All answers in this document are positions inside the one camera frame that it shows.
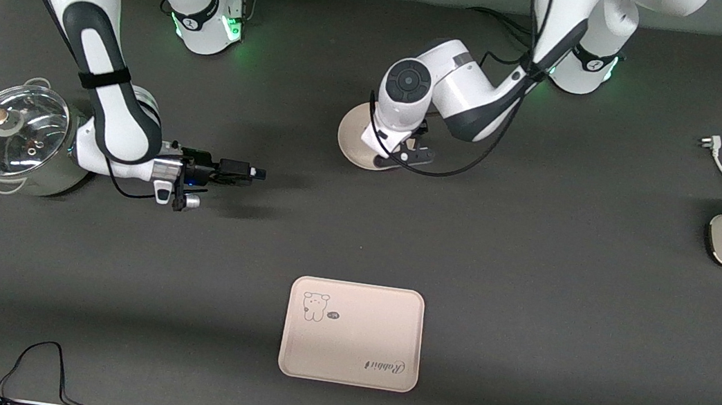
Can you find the beige tray with bear print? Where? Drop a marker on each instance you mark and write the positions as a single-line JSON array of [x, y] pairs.
[[352, 334]]

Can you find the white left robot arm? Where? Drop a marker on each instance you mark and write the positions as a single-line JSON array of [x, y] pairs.
[[459, 90]]

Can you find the dark grey table mat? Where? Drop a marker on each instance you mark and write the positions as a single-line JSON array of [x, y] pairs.
[[535, 253]]

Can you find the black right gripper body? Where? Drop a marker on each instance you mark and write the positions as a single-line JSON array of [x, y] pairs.
[[199, 167]]

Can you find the steel pot with glass lid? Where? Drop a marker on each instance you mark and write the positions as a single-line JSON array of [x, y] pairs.
[[15, 129]]

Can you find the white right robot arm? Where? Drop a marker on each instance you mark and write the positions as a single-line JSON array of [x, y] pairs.
[[105, 78]]

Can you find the round beige plate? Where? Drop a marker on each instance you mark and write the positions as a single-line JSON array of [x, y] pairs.
[[352, 138]]

